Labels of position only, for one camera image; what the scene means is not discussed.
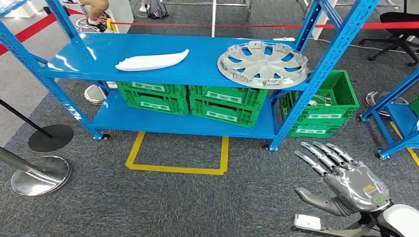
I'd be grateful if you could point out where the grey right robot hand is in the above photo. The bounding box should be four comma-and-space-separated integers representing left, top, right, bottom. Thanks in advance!
293, 141, 392, 217

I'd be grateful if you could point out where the grey plastic wheel hubcap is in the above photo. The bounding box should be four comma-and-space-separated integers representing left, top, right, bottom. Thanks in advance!
217, 40, 309, 89

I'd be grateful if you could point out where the blue metal shelf rack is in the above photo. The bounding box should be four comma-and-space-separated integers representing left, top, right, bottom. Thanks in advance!
0, 0, 380, 152
357, 67, 419, 160

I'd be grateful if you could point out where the white plastic trim part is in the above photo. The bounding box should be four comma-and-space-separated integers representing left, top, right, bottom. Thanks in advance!
115, 49, 190, 72

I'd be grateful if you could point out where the yellow floor tape marking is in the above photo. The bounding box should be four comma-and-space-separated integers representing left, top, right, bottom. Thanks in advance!
389, 121, 419, 167

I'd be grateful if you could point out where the chrome belt stanchion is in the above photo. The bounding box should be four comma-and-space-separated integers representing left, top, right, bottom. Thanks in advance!
0, 146, 71, 197
44, 6, 109, 105
365, 91, 409, 117

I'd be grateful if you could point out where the open green plastic crate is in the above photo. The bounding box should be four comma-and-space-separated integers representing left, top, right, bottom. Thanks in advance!
279, 70, 360, 126

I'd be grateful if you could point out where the white desk panel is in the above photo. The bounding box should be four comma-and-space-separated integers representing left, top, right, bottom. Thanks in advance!
311, 0, 338, 40

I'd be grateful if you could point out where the black office chair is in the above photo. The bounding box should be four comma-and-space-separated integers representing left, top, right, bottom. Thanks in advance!
358, 12, 419, 68

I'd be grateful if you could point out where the thin red barrier belt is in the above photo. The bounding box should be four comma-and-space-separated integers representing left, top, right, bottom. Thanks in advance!
113, 21, 419, 30

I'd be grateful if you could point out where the white desk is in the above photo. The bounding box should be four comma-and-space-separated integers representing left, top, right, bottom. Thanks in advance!
108, 0, 217, 38

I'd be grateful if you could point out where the black stanchion with round base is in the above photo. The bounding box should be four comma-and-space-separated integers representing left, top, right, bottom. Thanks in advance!
0, 98, 74, 153

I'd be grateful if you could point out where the seated person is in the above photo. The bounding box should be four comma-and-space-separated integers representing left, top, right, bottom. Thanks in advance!
78, 0, 112, 33

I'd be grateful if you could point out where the short red barrier belt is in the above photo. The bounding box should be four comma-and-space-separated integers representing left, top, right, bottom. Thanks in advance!
67, 8, 107, 23

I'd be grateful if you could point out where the wide red barrier belt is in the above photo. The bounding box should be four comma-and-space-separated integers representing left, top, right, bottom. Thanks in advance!
0, 13, 57, 56

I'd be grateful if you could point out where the white cabinet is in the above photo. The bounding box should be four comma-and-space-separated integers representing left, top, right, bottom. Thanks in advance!
0, 0, 46, 19

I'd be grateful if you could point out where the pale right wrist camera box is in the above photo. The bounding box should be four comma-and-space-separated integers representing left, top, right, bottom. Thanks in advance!
292, 214, 322, 232

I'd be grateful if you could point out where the white cable bundle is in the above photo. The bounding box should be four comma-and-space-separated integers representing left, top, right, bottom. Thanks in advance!
306, 95, 333, 107

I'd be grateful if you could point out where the white floor cable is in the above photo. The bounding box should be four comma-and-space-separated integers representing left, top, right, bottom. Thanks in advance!
319, 39, 419, 55

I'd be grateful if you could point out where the steel tube table frame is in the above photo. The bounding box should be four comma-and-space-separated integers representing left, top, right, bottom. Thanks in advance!
157, 0, 254, 20

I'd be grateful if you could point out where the black device with cables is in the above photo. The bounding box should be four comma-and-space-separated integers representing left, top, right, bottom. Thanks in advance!
145, 0, 169, 19

